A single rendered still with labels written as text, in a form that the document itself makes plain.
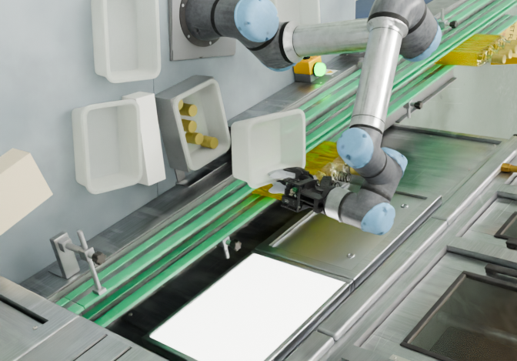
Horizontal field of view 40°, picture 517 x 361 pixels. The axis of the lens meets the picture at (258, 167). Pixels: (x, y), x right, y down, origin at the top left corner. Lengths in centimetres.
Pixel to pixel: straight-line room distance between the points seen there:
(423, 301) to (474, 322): 14
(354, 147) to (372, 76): 18
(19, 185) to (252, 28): 71
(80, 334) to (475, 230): 119
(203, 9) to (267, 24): 19
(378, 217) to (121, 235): 68
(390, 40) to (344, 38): 26
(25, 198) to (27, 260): 20
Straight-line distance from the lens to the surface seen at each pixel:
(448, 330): 172
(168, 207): 194
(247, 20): 186
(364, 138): 149
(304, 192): 167
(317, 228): 206
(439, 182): 230
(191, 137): 201
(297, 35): 194
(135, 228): 188
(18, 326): 137
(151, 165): 191
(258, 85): 227
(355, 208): 161
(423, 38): 177
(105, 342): 123
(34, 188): 169
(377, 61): 160
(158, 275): 183
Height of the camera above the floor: 224
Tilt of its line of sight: 40 degrees down
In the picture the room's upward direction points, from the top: 102 degrees clockwise
